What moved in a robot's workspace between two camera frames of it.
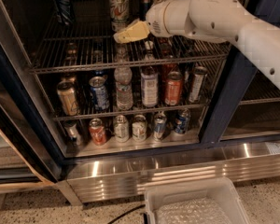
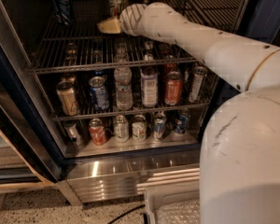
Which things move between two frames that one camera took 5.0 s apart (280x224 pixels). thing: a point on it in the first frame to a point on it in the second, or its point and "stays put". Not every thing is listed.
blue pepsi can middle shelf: [99, 91] stays put
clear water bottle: [122, 77] stays put
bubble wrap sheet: [194, 211] stays put
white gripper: [156, 19] to [130, 19]
